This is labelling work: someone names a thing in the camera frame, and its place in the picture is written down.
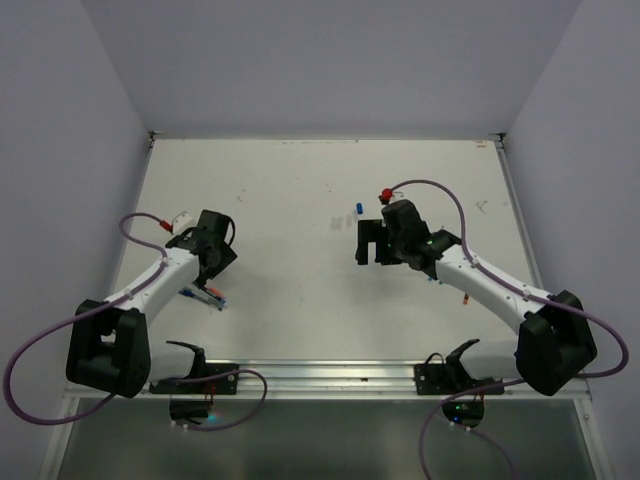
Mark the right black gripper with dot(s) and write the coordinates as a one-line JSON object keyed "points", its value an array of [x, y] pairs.
{"points": [[370, 229]]}

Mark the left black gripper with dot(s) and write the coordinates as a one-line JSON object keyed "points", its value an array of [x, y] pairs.
{"points": [[226, 257]]}

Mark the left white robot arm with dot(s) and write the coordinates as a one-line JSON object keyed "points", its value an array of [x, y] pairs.
{"points": [[110, 348]]}

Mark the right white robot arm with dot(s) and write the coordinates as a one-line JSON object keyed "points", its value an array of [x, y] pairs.
{"points": [[553, 342]]}

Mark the dark blue pen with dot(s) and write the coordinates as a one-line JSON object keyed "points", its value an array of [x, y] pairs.
{"points": [[212, 300]]}

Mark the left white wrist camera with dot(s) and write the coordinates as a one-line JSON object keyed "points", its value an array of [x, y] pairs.
{"points": [[182, 219]]}

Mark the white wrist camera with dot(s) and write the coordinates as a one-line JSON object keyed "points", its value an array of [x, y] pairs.
{"points": [[182, 219], [388, 196]]}

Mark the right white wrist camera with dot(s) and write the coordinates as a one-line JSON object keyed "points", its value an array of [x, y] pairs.
{"points": [[388, 196]]}

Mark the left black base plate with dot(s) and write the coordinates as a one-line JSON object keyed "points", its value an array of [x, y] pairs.
{"points": [[208, 379]]}

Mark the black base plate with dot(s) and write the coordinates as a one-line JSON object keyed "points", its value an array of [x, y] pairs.
{"points": [[440, 379], [208, 379]]}

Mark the aluminium front rail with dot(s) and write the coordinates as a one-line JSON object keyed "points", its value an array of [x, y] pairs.
{"points": [[319, 380]]}

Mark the aluminium rail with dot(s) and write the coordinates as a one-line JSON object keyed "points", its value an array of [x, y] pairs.
{"points": [[498, 141], [319, 380]]}

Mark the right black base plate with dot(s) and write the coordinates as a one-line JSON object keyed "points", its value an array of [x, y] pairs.
{"points": [[440, 379]]}

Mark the aluminium right side rail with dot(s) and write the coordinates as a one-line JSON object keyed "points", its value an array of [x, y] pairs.
{"points": [[498, 141]]}

